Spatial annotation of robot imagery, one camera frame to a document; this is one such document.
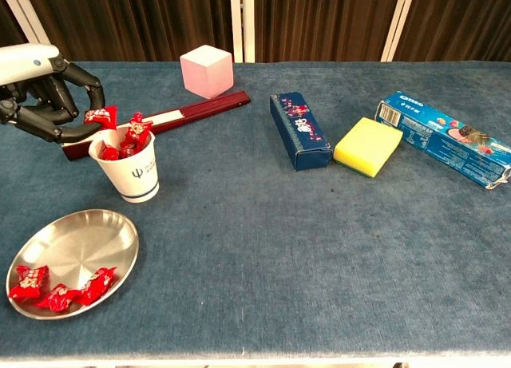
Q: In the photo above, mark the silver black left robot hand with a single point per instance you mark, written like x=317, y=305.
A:
x=24, y=62

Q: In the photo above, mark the white paper cup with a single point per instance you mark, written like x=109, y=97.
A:
x=131, y=176

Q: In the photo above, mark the metal bowl of red candies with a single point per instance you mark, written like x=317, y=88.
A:
x=80, y=240

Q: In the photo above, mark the dark brown curtain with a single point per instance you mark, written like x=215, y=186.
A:
x=10, y=28
x=459, y=20
x=151, y=20
x=319, y=20

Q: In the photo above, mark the pink cube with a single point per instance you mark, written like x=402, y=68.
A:
x=205, y=72

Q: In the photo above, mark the dark red folded fan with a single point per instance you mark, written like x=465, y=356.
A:
x=207, y=106

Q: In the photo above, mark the dark blue printed box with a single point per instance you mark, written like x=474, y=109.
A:
x=299, y=128

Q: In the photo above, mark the blue table cloth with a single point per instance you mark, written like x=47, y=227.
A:
x=255, y=244

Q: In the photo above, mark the yellow sponge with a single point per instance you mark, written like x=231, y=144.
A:
x=367, y=146

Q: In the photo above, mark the blue Oreo cookie box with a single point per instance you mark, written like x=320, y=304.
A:
x=439, y=136

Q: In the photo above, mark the white frame post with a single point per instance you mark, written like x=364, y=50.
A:
x=236, y=24
x=248, y=24
x=32, y=20
x=399, y=24

